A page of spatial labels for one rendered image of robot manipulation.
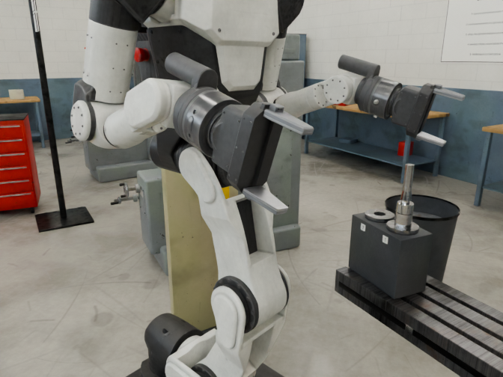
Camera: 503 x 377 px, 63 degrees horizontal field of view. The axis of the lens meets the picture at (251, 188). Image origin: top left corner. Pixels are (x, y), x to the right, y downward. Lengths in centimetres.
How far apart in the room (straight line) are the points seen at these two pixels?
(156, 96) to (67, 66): 869
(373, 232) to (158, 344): 76
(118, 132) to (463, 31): 569
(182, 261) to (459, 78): 477
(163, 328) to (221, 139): 96
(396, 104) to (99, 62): 63
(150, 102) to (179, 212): 160
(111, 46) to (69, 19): 851
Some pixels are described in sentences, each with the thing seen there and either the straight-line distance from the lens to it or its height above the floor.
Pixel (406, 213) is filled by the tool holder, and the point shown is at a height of 116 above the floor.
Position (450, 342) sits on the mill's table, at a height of 91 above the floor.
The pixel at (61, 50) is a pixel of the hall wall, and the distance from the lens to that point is 929.
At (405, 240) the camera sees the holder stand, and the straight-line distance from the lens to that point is 122.
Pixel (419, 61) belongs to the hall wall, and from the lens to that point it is 657.
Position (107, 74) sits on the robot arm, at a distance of 86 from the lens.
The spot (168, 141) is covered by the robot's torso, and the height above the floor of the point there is 138.
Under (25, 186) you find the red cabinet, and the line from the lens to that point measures 484.
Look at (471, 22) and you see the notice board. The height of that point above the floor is 200.
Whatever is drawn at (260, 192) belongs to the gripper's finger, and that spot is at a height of 141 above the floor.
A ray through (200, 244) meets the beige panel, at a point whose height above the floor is 59.
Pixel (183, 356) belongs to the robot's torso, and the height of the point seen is 73.
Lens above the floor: 158
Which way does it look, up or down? 18 degrees down
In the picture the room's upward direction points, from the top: straight up
